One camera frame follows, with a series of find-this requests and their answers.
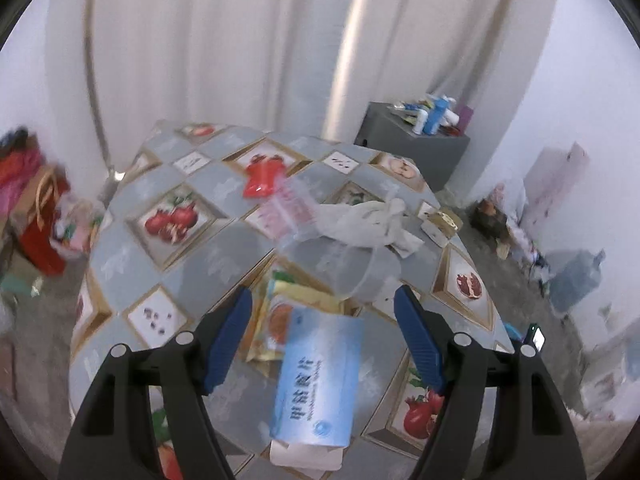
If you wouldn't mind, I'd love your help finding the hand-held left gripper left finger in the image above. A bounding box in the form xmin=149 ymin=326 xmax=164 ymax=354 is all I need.
xmin=57 ymin=285 xmax=253 ymax=480

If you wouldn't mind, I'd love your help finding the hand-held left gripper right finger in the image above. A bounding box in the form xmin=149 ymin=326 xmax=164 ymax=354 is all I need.
xmin=394 ymin=285 xmax=587 ymax=480

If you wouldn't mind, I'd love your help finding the yellow snack packet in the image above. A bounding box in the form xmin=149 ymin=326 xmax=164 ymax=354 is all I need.
xmin=245 ymin=272 xmax=357 ymax=363

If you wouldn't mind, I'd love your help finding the blue and white medicine box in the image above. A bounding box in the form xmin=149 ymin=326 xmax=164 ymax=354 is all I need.
xmin=269 ymin=307 xmax=365 ymax=471

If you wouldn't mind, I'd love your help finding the clear plastic cup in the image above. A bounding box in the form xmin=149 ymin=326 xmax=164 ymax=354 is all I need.
xmin=277 ymin=237 xmax=401 ymax=301

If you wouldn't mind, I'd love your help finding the white tissue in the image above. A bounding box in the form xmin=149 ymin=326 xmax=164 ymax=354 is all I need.
xmin=310 ymin=199 xmax=426 ymax=258

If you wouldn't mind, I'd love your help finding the clear bag with red print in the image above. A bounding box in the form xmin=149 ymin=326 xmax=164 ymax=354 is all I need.
xmin=265 ymin=175 xmax=331 ymax=241

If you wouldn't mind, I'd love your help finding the red packet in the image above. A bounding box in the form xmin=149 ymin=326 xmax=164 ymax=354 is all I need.
xmin=243 ymin=155 xmax=286 ymax=199

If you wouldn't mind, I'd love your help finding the large water jug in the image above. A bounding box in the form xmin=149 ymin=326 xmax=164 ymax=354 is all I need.
xmin=549 ymin=249 xmax=607 ymax=313

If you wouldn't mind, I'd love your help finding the small white and gold box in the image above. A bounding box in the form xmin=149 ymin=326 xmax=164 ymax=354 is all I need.
xmin=420 ymin=209 xmax=463 ymax=247

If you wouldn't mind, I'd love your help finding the pink board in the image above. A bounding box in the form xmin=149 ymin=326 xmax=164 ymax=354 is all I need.
xmin=520 ymin=142 xmax=591 ymax=241

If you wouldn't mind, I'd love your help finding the grey cabinet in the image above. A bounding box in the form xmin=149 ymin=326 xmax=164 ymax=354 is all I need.
xmin=354 ymin=101 xmax=471 ymax=193

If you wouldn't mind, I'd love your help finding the red gift bag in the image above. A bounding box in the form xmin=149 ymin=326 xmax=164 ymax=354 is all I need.
xmin=19 ymin=167 xmax=71 ymax=276

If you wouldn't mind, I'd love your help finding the blue pump bottle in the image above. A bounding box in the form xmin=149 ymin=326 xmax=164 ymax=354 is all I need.
xmin=422 ymin=96 xmax=447 ymax=136

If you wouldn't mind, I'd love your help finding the pile of colourful clothes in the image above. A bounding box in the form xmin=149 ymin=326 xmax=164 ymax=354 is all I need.
xmin=0 ymin=127 xmax=46 ymax=191

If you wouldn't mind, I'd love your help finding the curved metal pole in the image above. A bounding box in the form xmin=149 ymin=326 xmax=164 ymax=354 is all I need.
xmin=84 ymin=0 xmax=120 ymax=181

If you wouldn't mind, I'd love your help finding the white curtain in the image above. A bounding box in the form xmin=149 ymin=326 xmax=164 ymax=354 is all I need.
xmin=45 ymin=0 xmax=561 ymax=196

